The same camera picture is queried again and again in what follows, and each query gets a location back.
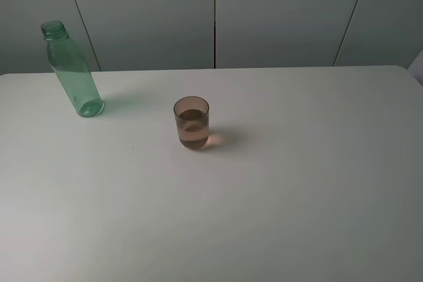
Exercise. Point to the green transparent plastic bottle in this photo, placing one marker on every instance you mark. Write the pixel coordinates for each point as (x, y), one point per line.
(70, 65)

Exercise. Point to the pink transparent plastic cup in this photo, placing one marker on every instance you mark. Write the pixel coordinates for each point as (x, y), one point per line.
(191, 115)

